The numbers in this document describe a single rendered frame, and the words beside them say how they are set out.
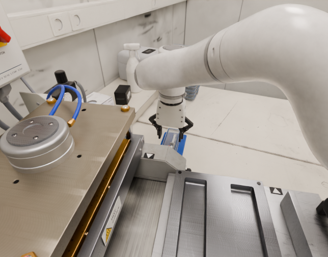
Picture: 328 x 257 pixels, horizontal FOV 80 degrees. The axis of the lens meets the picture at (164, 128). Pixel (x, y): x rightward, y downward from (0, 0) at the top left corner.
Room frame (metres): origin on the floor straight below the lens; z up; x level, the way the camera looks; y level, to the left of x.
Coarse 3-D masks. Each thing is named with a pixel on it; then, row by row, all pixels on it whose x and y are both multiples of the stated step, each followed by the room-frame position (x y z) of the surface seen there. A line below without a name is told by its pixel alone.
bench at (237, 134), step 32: (224, 96) 1.03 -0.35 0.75; (256, 96) 1.03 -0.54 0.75; (192, 128) 0.72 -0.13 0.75; (224, 128) 0.72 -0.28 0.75; (256, 128) 0.72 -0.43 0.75; (288, 128) 0.72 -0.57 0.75; (192, 160) 0.52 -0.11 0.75; (224, 160) 0.52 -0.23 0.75; (256, 160) 0.52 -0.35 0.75; (288, 160) 0.52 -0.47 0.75; (320, 192) 0.38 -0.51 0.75
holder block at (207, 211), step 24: (192, 192) 0.22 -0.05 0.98; (216, 192) 0.21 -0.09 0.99; (240, 192) 0.22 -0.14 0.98; (264, 192) 0.21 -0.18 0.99; (192, 216) 0.17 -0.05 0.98; (216, 216) 0.17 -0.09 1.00; (240, 216) 0.17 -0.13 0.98; (264, 216) 0.17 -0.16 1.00; (168, 240) 0.13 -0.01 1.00; (192, 240) 0.14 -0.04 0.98; (216, 240) 0.13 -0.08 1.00; (240, 240) 0.14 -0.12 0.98; (264, 240) 0.13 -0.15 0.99
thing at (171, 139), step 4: (168, 128) 0.66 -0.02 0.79; (172, 128) 0.66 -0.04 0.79; (168, 132) 0.64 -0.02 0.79; (172, 132) 0.64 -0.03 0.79; (176, 132) 0.64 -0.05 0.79; (168, 136) 0.61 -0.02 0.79; (172, 136) 0.61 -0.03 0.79; (176, 136) 0.61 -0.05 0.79; (164, 140) 0.59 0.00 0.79; (168, 140) 0.59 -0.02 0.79; (172, 140) 0.59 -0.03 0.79; (176, 140) 0.59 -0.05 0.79; (164, 144) 0.56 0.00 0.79; (168, 144) 0.56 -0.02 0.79; (172, 144) 0.56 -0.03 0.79; (176, 144) 0.56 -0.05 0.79
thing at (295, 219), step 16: (288, 192) 0.20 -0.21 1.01; (304, 192) 0.23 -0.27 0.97; (272, 208) 0.20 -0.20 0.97; (288, 208) 0.18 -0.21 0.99; (304, 208) 0.20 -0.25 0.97; (160, 224) 0.17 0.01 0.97; (288, 224) 0.16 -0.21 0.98; (304, 224) 0.15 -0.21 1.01; (320, 224) 0.17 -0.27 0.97; (160, 240) 0.14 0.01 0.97; (288, 240) 0.14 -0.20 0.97; (304, 240) 0.13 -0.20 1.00; (320, 240) 0.14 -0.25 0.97; (160, 256) 0.12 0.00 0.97; (288, 256) 0.12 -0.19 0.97; (304, 256) 0.11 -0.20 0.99; (320, 256) 0.12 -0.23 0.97
